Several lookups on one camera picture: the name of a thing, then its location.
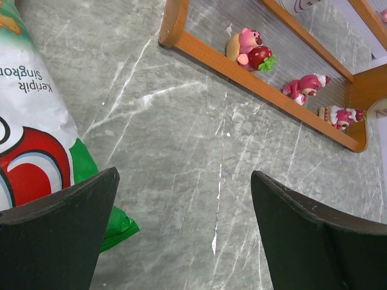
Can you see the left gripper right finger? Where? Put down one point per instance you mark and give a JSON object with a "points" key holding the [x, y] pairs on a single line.
{"points": [[309, 245]]}

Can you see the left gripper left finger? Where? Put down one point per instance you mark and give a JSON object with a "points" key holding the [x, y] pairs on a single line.
{"points": [[54, 242]]}

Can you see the pink bear strawberry hat toy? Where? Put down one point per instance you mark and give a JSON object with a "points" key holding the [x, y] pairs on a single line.
{"points": [[300, 90]]}

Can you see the orange wooden shelf rack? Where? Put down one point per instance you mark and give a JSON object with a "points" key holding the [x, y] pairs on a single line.
{"points": [[295, 49]]}

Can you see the green Chuba chips bag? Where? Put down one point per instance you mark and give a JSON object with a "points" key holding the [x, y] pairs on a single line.
{"points": [[41, 151]]}

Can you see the purple spray can black cap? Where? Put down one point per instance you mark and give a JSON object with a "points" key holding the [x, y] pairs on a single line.
{"points": [[296, 7]]}

